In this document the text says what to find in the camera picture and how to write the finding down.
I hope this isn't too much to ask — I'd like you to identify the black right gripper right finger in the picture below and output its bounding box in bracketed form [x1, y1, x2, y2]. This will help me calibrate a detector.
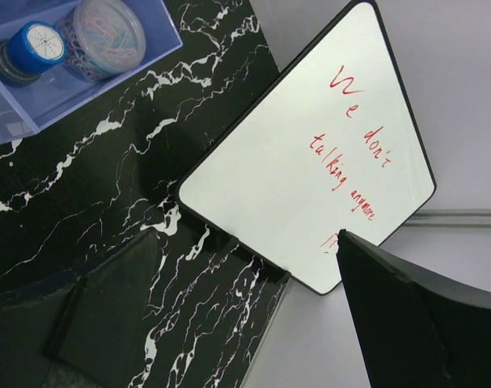
[337, 230, 491, 387]

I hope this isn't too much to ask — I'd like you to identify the clear jar of bands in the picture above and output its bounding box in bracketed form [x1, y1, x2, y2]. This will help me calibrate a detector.
[55, 1, 146, 82]

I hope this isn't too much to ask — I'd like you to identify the purple drawer bin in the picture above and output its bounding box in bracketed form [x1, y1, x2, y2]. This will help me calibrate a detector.
[0, 1, 183, 144]

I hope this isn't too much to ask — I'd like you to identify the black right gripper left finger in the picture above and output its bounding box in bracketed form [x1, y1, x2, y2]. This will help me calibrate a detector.
[0, 232, 158, 387]

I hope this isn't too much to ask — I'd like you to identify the white dry-erase board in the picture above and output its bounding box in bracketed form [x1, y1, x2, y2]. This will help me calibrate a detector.
[177, 1, 437, 295]

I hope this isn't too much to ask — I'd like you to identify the blue and grey bottle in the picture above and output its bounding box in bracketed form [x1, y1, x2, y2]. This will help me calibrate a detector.
[0, 21, 67, 86]

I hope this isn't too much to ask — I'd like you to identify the black marble pattern mat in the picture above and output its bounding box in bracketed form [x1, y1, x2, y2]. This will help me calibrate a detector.
[0, 1, 287, 387]

